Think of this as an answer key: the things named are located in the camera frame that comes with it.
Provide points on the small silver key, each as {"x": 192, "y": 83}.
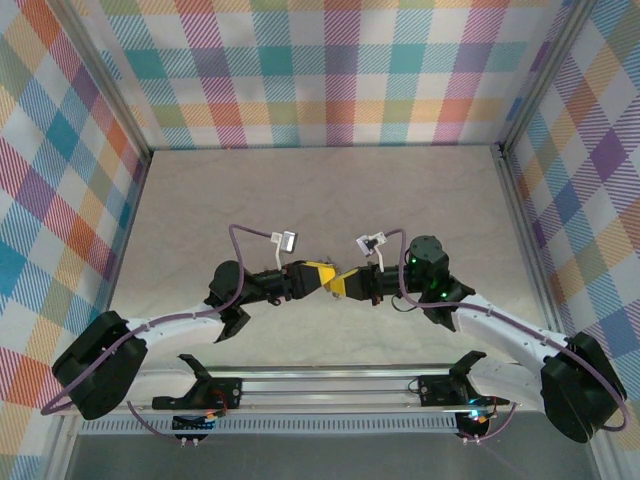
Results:
{"x": 336, "y": 296}

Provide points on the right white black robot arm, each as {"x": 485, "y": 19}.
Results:
{"x": 505, "y": 325}

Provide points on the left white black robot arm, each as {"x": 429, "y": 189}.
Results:
{"x": 175, "y": 325}

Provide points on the aluminium base beam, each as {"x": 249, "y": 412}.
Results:
{"x": 325, "y": 387}

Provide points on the grey metal panel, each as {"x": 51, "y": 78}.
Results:
{"x": 325, "y": 460}

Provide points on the aluminium side rail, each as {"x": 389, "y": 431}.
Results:
{"x": 131, "y": 215}
{"x": 527, "y": 240}

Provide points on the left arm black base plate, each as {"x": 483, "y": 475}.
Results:
{"x": 234, "y": 387}

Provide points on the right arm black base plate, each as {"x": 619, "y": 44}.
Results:
{"x": 429, "y": 386}

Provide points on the aluminium frame post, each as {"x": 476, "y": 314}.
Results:
{"x": 112, "y": 87}
{"x": 545, "y": 75}

